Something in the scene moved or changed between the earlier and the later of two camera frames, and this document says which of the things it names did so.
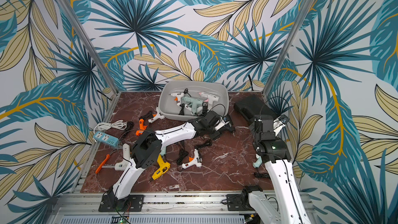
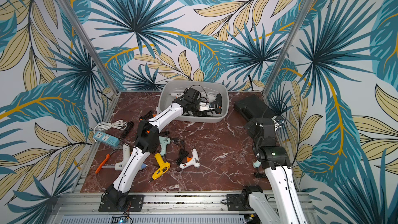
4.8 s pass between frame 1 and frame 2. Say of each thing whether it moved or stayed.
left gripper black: moved
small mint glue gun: stayed
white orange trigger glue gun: stayed
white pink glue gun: stayed
